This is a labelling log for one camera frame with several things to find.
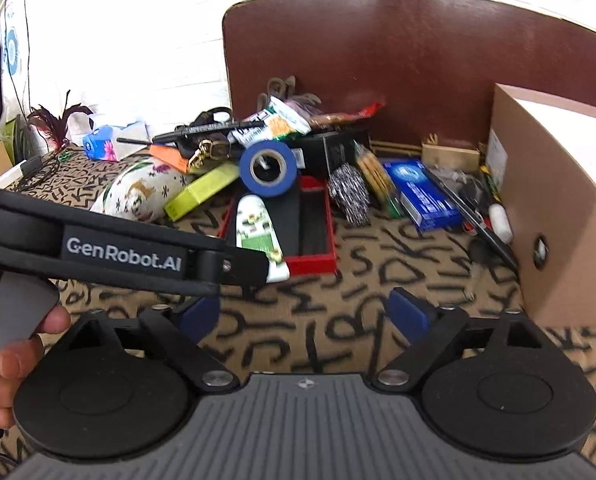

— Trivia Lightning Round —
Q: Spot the small brown cardboard box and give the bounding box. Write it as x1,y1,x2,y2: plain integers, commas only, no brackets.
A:
420,141,481,173

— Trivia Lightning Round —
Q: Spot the yellow-green flat box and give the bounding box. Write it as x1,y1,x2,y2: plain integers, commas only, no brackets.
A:
163,162,241,222

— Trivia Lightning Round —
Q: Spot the yellow black pen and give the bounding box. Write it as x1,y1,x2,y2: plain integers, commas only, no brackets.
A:
480,165,501,202

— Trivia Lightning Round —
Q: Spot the brown wooden headboard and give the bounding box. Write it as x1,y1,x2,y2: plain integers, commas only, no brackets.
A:
222,0,596,161

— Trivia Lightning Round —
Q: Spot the white patterned pouch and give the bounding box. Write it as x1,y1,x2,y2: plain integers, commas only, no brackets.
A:
89,157,189,223

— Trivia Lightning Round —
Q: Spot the white capsule case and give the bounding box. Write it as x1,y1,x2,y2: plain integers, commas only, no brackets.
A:
488,203,514,245

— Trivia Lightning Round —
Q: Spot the grey-brown glove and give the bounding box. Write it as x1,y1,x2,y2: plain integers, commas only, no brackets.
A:
257,76,321,111

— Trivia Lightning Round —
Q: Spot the blue tissue pack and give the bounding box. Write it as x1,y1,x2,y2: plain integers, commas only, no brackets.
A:
82,121,149,162

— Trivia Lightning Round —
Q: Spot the white green mini skateboard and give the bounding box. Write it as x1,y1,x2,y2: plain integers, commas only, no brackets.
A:
235,194,290,283

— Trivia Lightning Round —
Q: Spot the red brown snack wrapper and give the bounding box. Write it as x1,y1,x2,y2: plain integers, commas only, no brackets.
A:
305,102,384,128

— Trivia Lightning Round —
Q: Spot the black box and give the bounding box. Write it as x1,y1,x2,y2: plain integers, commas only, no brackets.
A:
290,130,371,181

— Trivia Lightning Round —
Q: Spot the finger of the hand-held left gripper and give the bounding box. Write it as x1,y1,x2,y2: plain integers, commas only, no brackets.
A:
192,247,270,288

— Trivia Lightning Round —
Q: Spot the dark red feather toy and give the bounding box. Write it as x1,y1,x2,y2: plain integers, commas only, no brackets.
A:
27,91,94,153

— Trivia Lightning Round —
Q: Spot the blue flat box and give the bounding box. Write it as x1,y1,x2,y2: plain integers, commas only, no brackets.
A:
382,159,465,232

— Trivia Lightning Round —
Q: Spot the red and black tray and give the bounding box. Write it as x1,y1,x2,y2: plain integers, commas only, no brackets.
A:
217,175,340,277

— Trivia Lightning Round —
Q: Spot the white green orange snack packet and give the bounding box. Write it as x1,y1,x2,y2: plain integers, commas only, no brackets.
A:
230,96,313,148

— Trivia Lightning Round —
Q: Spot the long black pen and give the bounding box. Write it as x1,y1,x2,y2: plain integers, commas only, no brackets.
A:
150,119,266,143

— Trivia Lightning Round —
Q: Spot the bamboo stick bundle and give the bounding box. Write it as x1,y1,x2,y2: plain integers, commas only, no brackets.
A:
370,139,424,157

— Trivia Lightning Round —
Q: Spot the silver glitter packet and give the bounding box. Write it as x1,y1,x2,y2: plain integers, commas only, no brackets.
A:
326,162,372,226

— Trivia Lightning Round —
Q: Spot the blue tape roll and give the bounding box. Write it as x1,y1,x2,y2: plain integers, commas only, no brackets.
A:
239,140,299,198

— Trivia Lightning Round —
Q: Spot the clear plastic bag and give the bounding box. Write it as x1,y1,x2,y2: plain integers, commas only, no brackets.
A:
438,167,494,211

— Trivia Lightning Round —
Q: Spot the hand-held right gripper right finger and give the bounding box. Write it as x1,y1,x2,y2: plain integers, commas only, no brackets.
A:
373,287,554,393

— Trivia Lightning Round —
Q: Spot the black wall cable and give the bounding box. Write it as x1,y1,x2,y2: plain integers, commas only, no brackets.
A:
8,0,35,111

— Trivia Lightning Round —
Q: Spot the orange flat packet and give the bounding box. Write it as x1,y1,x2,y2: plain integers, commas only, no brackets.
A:
149,144,194,175

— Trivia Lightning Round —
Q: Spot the pack of brown pencils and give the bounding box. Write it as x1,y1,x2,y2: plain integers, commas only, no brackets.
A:
353,141,404,218

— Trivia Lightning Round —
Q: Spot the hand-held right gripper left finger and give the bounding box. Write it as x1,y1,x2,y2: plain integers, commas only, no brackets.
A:
53,296,241,393

